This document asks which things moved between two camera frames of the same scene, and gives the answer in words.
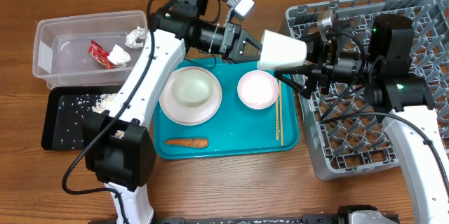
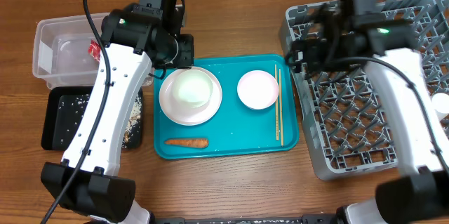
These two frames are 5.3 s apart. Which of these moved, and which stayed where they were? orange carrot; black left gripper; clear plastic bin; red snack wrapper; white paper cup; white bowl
Moved: white paper cup; black left gripper
Stayed: clear plastic bin; red snack wrapper; orange carrot; white bowl
